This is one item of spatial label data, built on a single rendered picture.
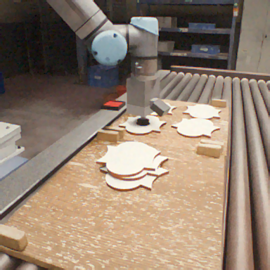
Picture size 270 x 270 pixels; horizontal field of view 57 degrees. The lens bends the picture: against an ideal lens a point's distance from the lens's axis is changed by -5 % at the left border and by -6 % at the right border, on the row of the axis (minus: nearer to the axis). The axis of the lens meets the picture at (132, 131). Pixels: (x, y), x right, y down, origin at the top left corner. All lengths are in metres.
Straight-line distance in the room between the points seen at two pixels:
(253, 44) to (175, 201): 4.85
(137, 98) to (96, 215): 0.39
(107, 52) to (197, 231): 0.39
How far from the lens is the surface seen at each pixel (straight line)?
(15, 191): 0.61
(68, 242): 0.44
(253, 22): 5.23
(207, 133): 0.77
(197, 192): 0.53
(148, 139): 0.73
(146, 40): 0.72
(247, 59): 5.28
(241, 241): 0.48
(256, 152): 0.77
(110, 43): 0.56
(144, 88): 0.73
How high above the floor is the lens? 1.25
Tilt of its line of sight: 24 degrees down
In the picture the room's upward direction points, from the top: straight up
